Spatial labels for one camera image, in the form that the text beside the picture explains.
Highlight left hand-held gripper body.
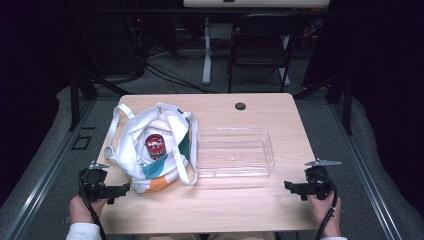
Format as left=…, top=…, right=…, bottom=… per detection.
left=78, top=160, right=113, bottom=203

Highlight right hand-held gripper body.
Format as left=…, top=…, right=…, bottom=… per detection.
left=304, top=159, right=342, bottom=201

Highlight white tote bag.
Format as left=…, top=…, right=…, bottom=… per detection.
left=104, top=102, right=200, bottom=194

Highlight red can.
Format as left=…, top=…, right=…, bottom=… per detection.
left=144, top=133, right=167, bottom=161

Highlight clear plastic tray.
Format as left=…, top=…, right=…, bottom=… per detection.
left=196, top=127, right=276, bottom=179

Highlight person's right hand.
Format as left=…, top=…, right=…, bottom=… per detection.
left=309, top=193, right=342, bottom=238

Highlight person's left hand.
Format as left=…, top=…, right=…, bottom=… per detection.
left=68, top=195, right=108, bottom=224

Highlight black tape rectangle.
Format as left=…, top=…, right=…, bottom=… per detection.
left=70, top=134, right=93, bottom=151

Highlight black metal stand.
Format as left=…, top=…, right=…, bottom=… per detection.
left=68, top=64, right=132, bottom=133
left=293, top=64, right=355, bottom=136

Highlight black folding chair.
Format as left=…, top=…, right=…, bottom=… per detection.
left=227, top=13, right=303, bottom=94

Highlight white desk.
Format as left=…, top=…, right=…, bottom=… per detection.
left=183, top=0, right=331, bottom=86

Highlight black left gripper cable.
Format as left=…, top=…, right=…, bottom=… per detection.
left=78, top=171, right=108, bottom=240

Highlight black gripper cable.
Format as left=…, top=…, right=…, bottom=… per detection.
left=314, top=170, right=339, bottom=240
left=78, top=171, right=108, bottom=240

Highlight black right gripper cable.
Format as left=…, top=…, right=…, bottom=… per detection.
left=314, top=170, right=339, bottom=240

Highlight aluminium floor rail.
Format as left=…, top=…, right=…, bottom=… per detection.
left=328, top=99, right=405, bottom=240
left=2, top=99, right=97, bottom=240

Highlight black floor cables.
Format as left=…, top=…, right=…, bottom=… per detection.
left=143, top=46, right=219, bottom=95

